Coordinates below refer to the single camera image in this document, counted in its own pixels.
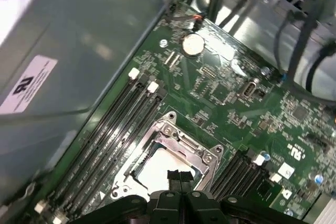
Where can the white square board sticker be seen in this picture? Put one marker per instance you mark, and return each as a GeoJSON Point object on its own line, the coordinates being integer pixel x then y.
{"type": "Point", "coordinates": [286, 170]}

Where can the black grey PC case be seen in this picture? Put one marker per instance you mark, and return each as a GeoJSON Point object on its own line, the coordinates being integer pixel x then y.
{"type": "Point", "coordinates": [78, 24]}

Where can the round coin cell battery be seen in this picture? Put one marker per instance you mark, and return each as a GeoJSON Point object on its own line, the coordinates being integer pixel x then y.
{"type": "Point", "coordinates": [193, 44]}

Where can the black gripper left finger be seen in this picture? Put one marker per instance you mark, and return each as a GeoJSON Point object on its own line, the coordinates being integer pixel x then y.
{"type": "Point", "coordinates": [168, 208]}

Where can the white case wall sticker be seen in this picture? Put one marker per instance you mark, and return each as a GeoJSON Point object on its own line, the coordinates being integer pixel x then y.
{"type": "Point", "coordinates": [29, 85]}

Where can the grey metal drive cage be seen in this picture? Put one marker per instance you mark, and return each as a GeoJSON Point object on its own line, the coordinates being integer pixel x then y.
{"type": "Point", "coordinates": [262, 6]}

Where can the CPU socket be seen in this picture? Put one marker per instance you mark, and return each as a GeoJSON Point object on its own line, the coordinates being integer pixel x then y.
{"type": "Point", "coordinates": [166, 129]}

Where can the green motherboard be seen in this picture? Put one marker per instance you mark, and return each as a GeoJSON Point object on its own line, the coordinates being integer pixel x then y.
{"type": "Point", "coordinates": [231, 119]}

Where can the blue topped round capacitor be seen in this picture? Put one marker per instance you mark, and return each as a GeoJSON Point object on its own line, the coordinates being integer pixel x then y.
{"type": "Point", "coordinates": [319, 179]}
{"type": "Point", "coordinates": [266, 155]}
{"type": "Point", "coordinates": [288, 212]}

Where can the black RAM slot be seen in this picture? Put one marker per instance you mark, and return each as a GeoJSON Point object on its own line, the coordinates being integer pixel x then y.
{"type": "Point", "coordinates": [239, 176]}
{"type": "Point", "coordinates": [98, 142]}
{"type": "Point", "coordinates": [84, 142]}
{"type": "Point", "coordinates": [275, 176]}
{"type": "Point", "coordinates": [114, 142]}
{"type": "Point", "coordinates": [248, 177]}
{"type": "Point", "coordinates": [229, 176]}
{"type": "Point", "coordinates": [130, 142]}

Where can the silver internal USB port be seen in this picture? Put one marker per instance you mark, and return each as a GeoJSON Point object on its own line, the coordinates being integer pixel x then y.
{"type": "Point", "coordinates": [248, 89]}

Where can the metal socket cover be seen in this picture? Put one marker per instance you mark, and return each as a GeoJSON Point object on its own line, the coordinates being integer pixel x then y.
{"type": "Point", "coordinates": [169, 142]}

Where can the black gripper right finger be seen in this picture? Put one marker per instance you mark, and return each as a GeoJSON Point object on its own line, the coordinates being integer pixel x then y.
{"type": "Point", "coordinates": [199, 208]}

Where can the silver topped CPU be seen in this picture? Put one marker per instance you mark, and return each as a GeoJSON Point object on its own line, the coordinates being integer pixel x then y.
{"type": "Point", "coordinates": [152, 171]}

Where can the silver round capacitor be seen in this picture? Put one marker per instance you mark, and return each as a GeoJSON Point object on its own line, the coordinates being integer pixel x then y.
{"type": "Point", "coordinates": [265, 70]}

